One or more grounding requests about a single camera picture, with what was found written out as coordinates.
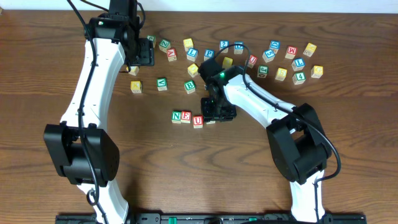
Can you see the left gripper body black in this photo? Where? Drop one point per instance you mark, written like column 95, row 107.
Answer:
column 146, row 51

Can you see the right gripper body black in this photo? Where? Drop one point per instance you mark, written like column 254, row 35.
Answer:
column 218, row 111

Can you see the red u block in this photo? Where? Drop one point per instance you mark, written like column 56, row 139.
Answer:
column 198, row 121
column 252, row 61

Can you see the red E block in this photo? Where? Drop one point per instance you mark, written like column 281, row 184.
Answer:
column 186, row 116

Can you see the green N block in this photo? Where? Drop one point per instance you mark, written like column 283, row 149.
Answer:
column 176, row 116

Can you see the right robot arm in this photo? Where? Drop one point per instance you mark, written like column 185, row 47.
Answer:
column 297, row 140

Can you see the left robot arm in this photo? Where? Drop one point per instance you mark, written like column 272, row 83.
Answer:
column 79, row 146

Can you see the green J block far left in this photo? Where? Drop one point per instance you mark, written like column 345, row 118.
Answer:
column 152, row 38

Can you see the green j block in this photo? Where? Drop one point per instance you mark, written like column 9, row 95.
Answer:
column 262, row 71
column 152, row 38

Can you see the green Z block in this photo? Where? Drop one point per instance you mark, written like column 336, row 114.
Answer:
column 164, row 45

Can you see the red A block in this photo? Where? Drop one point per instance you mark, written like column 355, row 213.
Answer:
column 171, row 55

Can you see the yellow K block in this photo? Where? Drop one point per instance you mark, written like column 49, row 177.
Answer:
column 136, row 87

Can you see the green V block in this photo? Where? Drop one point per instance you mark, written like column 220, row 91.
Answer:
column 161, row 84

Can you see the green B block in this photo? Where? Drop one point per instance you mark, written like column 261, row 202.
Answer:
column 190, row 86

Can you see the yellow block centre left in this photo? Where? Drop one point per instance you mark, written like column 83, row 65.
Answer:
column 192, row 70

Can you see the yellow block top middle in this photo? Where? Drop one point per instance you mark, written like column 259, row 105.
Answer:
column 188, row 43

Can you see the blue L block left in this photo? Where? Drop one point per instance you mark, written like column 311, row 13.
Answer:
column 192, row 54

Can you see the blue l block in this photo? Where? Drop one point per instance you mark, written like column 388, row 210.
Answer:
column 192, row 54
column 298, row 64

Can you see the blue P block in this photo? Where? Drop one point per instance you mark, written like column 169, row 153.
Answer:
column 208, row 54

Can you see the green J block right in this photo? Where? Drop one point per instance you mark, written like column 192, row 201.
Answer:
column 262, row 71

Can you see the blue d block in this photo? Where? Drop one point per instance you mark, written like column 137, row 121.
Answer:
column 274, row 46
column 238, row 48

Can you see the blue 2 block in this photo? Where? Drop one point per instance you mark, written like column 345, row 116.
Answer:
column 224, row 46

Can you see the yellow S block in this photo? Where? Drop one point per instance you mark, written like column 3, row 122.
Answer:
column 281, row 74

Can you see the blue 5 block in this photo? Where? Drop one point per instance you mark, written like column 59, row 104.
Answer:
column 268, row 55

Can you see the blue D block right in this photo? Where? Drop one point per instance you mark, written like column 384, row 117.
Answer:
column 274, row 46

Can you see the green 4 block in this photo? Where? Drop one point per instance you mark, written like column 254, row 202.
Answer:
column 299, row 78

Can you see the blue L block right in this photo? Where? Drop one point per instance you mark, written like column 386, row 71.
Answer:
column 298, row 64

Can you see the red M block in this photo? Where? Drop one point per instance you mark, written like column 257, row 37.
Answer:
column 291, row 52

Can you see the yellow G block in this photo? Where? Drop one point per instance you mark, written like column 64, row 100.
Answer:
column 317, row 71

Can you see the yellow block far right top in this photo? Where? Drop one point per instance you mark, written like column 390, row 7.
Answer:
column 310, row 49

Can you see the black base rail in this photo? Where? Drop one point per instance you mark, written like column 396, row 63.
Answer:
column 155, row 218

